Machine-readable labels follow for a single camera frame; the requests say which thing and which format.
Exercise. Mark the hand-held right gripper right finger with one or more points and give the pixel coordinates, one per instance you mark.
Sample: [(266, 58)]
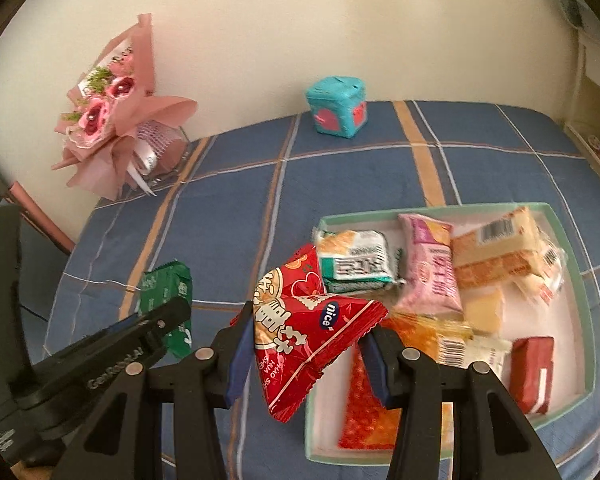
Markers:
[(375, 365)]

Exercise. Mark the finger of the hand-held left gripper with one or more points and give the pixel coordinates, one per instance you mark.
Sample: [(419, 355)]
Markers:
[(160, 317)]

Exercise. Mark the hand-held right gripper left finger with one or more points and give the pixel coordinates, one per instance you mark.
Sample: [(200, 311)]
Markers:
[(240, 360)]

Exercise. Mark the small green packet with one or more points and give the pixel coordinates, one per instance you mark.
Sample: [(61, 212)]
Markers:
[(165, 285)]

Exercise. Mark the red dotted packet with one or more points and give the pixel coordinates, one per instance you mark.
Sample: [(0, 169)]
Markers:
[(365, 415)]

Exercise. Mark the red snack packet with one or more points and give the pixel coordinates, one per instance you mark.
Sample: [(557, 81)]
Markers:
[(305, 340)]

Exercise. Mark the teal rimmed white box tray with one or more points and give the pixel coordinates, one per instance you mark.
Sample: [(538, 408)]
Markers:
[(325, 415)]

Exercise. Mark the round cracker green packet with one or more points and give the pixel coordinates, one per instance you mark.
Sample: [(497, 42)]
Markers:
[(352, 288)]

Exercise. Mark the green white cracker packet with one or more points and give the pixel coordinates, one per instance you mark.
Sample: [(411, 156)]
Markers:
[(357, 260)]

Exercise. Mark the pink snack packet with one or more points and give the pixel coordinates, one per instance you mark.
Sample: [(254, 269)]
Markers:
[(430, 270)]

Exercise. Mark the white silver snack packet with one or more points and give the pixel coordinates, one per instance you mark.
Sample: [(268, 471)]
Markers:
[(490, 354)]

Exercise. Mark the pale yellow cake packet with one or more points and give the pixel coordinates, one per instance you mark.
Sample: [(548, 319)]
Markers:
[(485, 310)]

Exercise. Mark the red box packet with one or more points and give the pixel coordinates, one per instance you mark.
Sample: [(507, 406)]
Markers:
[(530, 370)]

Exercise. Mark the beige orange cracker packet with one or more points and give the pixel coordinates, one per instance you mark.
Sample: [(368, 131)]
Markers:
[(495, 250)]

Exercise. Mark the pink bed edge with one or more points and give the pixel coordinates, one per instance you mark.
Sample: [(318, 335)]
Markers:
[(40, 215)]

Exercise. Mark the clear acrylic box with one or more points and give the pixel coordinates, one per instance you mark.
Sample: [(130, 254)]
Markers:
[(172, 157)]

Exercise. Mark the blue plaid bedsheet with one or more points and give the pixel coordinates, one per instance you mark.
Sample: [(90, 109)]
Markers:
[(330, 175)]

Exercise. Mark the pink flower bouquet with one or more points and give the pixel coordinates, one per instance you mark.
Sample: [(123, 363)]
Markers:
[(110, 125)]

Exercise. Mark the teal cube box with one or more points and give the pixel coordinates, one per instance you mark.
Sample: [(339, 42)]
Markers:
[(337, 107)]

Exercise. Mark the white bedside cabinet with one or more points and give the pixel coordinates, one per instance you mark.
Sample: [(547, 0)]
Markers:
[(592, 70)]

